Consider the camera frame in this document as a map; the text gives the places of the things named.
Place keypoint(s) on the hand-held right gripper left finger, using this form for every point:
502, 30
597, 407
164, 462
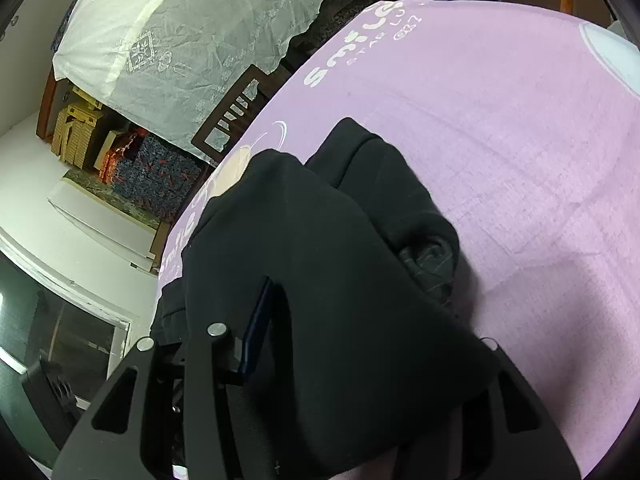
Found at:
257, 325

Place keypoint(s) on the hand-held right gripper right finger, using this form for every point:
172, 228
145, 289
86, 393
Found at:
550, 460

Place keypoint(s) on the black garment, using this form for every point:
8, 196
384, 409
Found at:
325, 260

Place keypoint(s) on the wooden cabinet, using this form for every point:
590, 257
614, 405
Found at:
161, 242

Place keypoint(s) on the white door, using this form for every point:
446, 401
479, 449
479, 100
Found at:
100, 220

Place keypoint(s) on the window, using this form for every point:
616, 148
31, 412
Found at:
60, 320

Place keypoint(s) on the dark wooden chair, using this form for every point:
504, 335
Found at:
235, 110

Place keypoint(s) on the stack of tan boxes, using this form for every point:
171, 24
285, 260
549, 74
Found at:
75, 125

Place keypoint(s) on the white lace cloth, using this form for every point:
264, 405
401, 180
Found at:
200, 25

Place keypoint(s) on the purple printed blanket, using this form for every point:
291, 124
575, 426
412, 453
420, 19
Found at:
500, 135

